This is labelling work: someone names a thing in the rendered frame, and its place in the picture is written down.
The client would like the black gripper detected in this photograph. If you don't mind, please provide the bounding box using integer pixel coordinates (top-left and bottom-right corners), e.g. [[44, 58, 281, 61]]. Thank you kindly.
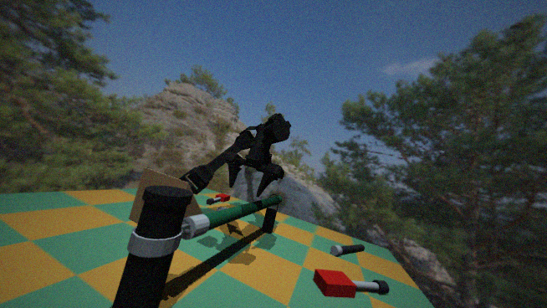
[[223, 141, 284, 197]]

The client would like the black post with cap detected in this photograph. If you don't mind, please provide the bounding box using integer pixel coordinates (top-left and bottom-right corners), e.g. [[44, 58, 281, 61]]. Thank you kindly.
[[112, 185, 193, 308]]

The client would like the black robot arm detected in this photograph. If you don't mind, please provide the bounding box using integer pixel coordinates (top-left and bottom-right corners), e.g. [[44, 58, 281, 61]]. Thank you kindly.
[[178, 113, 291, 195]]

